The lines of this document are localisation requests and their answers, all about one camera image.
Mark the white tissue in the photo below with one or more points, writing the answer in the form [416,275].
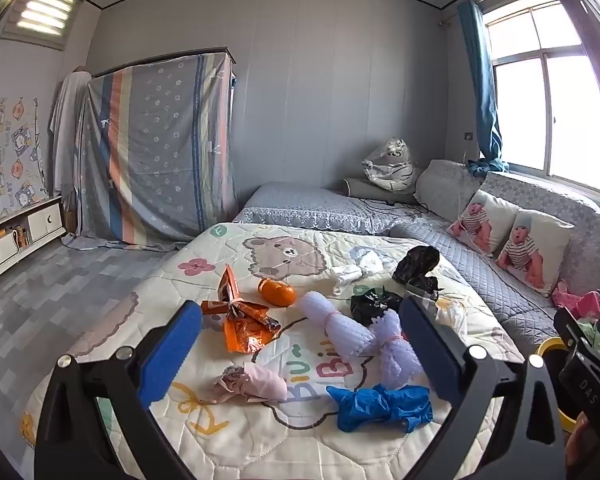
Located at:
[352,272]

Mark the orange snack packet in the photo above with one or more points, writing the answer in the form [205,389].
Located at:
[227,285]

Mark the blue plastic bag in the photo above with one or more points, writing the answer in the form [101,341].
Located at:
[380,407]

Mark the cartoon bear printed blanket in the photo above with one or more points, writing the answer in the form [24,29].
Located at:
[290,450]

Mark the white hanging garment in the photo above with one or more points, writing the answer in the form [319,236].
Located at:
[67,130]

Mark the wardrobe under striped cloth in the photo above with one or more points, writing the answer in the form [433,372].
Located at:
[155,150]

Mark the plush tiger in plastic bag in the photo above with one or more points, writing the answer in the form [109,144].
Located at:
[390,162]

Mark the baby print pillow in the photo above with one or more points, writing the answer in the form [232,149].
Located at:
[475,220]
[525,255]

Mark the green cloth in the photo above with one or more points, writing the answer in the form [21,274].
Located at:
[587,332]

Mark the person's right hand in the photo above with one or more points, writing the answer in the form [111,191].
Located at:
[575,445]

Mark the lavender foam net sleeve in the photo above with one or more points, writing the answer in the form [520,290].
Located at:
[332,320]
[397,355]

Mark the pink cloth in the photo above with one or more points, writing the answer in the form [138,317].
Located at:
[577,302]

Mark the grey quilted corner sofa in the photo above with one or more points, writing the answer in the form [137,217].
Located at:
[480,280]

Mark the grey folded pillow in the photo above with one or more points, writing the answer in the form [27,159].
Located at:
[365,189]

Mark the white low cabinet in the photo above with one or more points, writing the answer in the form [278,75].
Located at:
[20,240]

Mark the pink plastic bag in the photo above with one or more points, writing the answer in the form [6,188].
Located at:
[260,385]

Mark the white plastic wrap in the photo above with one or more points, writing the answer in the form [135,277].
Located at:
[452,317]

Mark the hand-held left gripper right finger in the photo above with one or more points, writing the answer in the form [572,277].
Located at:
[430,350]

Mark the yellow trash bin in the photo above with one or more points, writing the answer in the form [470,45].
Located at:
[550,345]

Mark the orange plastic container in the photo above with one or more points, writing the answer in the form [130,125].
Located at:
[276,292]

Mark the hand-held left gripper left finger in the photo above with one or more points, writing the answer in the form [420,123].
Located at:
[172,350]

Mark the small window with blinds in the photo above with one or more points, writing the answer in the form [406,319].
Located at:
[42,10]

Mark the cartoon wall sticker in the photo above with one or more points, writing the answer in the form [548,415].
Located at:
[7,155]

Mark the black plastic bag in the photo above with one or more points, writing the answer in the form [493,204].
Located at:
[372,305]
[417,265]

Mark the orange foil wrapper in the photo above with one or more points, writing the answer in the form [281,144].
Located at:
[250,332]

